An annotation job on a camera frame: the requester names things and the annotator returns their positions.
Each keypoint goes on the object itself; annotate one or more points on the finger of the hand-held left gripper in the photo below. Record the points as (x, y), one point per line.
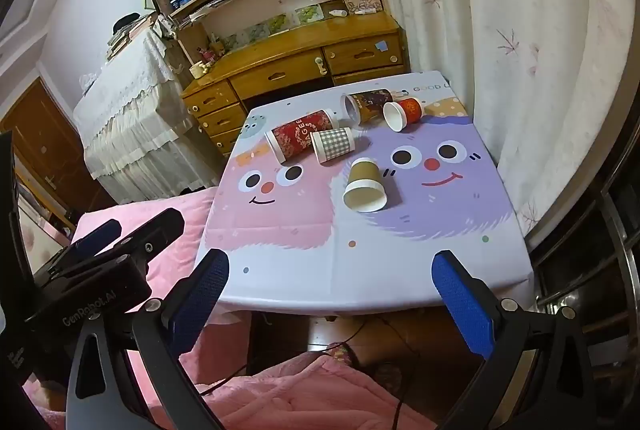
(150, 230)
(97, 235)

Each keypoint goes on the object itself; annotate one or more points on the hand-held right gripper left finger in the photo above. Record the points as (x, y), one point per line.
(200, 300)

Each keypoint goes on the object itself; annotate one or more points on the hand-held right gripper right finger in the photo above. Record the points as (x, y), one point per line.
(462, 305)

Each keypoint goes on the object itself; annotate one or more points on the olive ribbed paper cup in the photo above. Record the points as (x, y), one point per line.
(364, 177)

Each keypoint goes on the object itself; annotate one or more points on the red patterned paper cup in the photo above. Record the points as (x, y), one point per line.
(297, 136)

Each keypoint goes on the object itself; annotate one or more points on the small red paper cup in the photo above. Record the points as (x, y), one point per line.
(412, 109)

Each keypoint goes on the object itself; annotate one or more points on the green checked paper cup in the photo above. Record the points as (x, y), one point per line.
(335, 144)

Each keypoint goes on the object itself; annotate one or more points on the dark brown printed paper cup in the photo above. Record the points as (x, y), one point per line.
(371, 102)

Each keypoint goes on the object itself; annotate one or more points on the cartoon face printed tablecloth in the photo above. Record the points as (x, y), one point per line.
(300, 260)

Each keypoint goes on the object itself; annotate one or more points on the brown wooden door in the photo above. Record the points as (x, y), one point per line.
(45, 135)

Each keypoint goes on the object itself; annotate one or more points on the lace covered cabinet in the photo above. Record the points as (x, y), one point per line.
(130, 110)

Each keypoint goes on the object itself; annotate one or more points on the pink blanket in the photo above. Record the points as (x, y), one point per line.
(325, 395)

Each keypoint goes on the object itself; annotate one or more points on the chrome metal rack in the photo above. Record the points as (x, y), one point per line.
(607, 240)

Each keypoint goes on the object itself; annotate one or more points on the cream figurine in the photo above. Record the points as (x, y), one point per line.
(199, 70)

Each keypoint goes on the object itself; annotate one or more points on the stack of books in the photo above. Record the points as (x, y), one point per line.
(125, 40)

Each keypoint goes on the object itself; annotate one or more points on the black hat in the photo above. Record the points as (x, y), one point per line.
(127, 22)

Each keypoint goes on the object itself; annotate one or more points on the wooden desk with drawers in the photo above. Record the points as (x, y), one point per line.
(280, 60)

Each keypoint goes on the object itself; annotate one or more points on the small white bottle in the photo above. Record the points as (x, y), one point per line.
(340, 13)

